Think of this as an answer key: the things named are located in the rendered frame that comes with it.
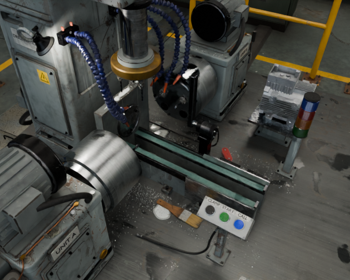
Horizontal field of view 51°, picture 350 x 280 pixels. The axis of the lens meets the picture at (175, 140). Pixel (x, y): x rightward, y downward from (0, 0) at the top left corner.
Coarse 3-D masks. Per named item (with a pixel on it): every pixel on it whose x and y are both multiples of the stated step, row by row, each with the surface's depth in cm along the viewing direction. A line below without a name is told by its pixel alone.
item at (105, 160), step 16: (80, 144) 124; (96, 144) 122; (112, 144) 123; (64, 160) 121; (80, 160) 117; (96, 160) 118; (112, 160) 120; (128, 160) 124; (80, 176) 115; (96, 176) 116; (112, 176) 118; (128, 176) 124; (112, 192) 118; (112, 208) 124
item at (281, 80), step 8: (272, 72) 164; (280, 72) 164; (288, 72) 163; (296, 72) 160; (272, 80) 158; (280, 80) 156; (288, 80) 155; (296, 80) 155; (272, 88) 161; (280, 88) 159; (288, 88) 157
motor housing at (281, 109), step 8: (296, 88) 158; (304, 88) 157; (312, 88) 157; (264, 96) 161; (280, 96) 160; (288, 96) 159; (296, 96) 158; (264, 104) 163; (272, 104) 162; (280, 104) 160; (288, 104) 158; (264, 112) 172; (280, 112) 162; (288, 112) 159; (296, 112) 158
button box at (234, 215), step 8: (208, 200) 117; (200, 208) 117; (216, 208) 115; (224, 208) 115; (200, 216) 116; (208, 216) 115; (216, 216) 115; (232, 216) 113; (240, 216) 113; (216, 224) 114; (224, 224) 113; (232, 224) 113; (248, 224) 111; (232, 232) 112; (240, 232) 111; (248, 232) 111
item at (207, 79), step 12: (180, 60) 162; (192, 60) 161; (204, 60) 164; (192, 72) 155; (204, 72) 159; (156, 84) 163; (168, 84) 158; (180, 84) 154; (204, 84) 157; (216, 84) 165; (156, 96) 167; (168, 96) 162; (180, 96) 158; (204, 96) 158; (168, 108) 167; (180, 108) 163
